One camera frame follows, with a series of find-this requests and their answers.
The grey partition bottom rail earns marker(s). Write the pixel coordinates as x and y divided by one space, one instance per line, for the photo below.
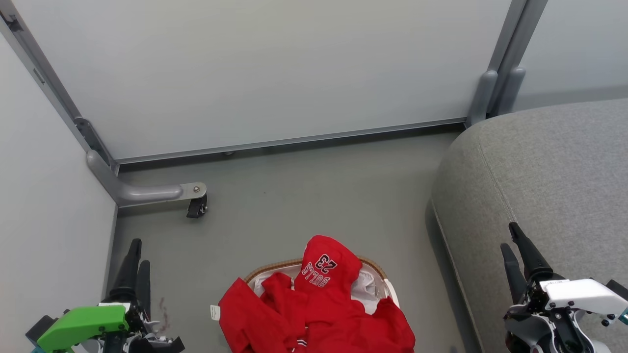
294 140

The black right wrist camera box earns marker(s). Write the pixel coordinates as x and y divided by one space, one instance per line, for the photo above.
619 290

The grey partition corner post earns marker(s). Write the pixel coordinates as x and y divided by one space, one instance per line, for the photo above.
51 81

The grey partition support foot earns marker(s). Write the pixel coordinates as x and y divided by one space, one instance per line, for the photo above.
147 192

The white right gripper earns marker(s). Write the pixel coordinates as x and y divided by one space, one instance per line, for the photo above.
584 294

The grey fabric sofa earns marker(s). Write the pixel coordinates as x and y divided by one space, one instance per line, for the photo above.
539 171

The black caster wheel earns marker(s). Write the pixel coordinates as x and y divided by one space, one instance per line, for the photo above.
196 208

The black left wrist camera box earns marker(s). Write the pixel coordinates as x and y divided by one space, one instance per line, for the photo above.
41 328

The red Bulls basketball jersey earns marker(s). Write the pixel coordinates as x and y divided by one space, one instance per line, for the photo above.
324 314

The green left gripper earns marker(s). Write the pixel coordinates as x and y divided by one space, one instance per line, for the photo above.
83 323

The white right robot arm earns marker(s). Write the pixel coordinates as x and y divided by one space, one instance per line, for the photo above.
539 328

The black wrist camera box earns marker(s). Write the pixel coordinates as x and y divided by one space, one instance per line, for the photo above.
41 328
619 290

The grey metal partition post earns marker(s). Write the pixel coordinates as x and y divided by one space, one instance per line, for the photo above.
512 83
483 93

